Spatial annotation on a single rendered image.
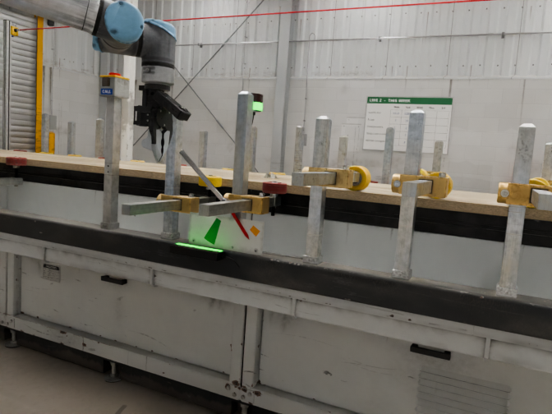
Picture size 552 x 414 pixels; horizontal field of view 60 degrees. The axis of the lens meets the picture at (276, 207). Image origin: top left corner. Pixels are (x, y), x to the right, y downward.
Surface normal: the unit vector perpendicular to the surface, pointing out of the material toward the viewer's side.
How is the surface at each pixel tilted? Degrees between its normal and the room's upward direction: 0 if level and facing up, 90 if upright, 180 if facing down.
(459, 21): 90
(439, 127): 90
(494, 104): 90
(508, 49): 90
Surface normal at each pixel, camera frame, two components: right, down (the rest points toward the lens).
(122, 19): 0.52, 0.14
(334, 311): -0.43, 0.07
